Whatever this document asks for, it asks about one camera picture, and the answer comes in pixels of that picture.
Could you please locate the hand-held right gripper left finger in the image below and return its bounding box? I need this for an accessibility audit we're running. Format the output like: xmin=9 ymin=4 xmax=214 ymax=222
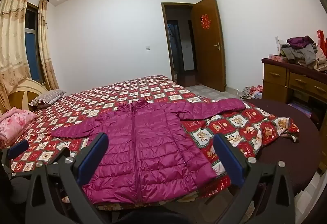
xmin=26 ymin=133 xmax=109 ymax=224

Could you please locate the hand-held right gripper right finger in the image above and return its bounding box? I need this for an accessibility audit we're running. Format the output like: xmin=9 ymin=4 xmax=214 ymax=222
xmin=214 ymin=133 xmax=295 ymax=224

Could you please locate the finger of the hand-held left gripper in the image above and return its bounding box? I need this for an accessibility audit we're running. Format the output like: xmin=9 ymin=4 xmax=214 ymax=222
xmin=7 ymin=140 xmax=29 ymax=160
xmin=50 ymin=147 xmax=71 ymax=164

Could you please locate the magenta puffer jacket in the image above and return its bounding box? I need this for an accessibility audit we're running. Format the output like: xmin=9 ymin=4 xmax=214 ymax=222
xmin=51 ymin=99 xmax=247 ymax=205

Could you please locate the clothes pile on floor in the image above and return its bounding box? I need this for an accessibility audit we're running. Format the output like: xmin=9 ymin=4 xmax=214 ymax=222
xmin=239 ymin=85 xmax=263 ymax=100

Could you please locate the pink floral quilt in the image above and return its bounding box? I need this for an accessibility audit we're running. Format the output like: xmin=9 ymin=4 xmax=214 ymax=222
xmin=0 ymin=109 xmax=38 ymax=149

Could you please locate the dark brown mattress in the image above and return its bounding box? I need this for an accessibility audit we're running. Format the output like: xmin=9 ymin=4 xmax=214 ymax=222
xmin=245 ymin=98 xmax=321 ymax=196

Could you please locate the striped pillow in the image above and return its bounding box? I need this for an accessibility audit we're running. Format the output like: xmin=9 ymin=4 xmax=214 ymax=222
xmin=29 ymin=89 xmax=66 ymax=109

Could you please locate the wooden headboard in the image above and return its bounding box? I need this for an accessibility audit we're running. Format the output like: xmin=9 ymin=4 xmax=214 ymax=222
xmin=0 ymin=78 xmax=49 ymax=114

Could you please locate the red bear-print bedsheet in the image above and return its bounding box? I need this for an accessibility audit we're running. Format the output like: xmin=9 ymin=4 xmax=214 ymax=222
xmin=5 ymin=74 xmax=299 ymax=208

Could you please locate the narrow beige floral curtain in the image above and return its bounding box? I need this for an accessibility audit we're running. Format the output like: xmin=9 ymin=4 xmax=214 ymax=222
xmin=38 ymin=0 xmax=60 ymax=90

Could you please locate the wooden dresser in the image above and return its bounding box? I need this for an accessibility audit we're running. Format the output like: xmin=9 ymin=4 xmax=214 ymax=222
xmin=261 ymin=58 xmax=327 ymax=132

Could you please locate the wide beige floral curtain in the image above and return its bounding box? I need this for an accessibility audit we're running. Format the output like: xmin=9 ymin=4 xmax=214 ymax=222
xmin=0 ymin=0 xmax=32 ymax=112

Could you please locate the window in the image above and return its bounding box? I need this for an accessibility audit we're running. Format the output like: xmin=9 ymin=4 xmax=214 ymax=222
xmin=24 ymin=3 xmax=44 ymax=84

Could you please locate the brown wooden door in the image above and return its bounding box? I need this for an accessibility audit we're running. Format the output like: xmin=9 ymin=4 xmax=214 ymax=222
xmin=192 ymin=0 xmax=226 ymax=92

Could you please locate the pink box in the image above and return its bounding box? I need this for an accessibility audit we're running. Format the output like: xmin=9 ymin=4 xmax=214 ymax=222
xmin=268 ymin=54 xmax=288 ymax=63

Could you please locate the grey garment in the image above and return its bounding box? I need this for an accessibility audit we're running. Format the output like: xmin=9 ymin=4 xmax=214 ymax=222
xmin=281 ymin=44 xmax=318 ymax=65

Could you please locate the beige garment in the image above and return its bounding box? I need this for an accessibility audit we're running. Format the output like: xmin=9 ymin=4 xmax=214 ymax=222
xmin=310 ymin=46 xmax=327 ymax=71

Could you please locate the purple folded garment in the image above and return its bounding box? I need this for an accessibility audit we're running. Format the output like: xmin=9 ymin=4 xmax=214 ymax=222
xmin=287 ymin=36 xmax=315 ymax=49

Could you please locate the red paper door decoration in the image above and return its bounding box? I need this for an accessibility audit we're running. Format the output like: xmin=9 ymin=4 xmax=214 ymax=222
xmin=200 ymin=13 xmax=210 ymax=30

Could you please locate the red bag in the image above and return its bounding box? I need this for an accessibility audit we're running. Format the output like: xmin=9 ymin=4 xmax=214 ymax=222
xmin=317 ymin=30 xmax=327 ymax=57

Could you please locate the brown door frame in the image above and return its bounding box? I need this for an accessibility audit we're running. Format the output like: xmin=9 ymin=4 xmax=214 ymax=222
xmin=161 ymin=2 xmax=197 ymax=84

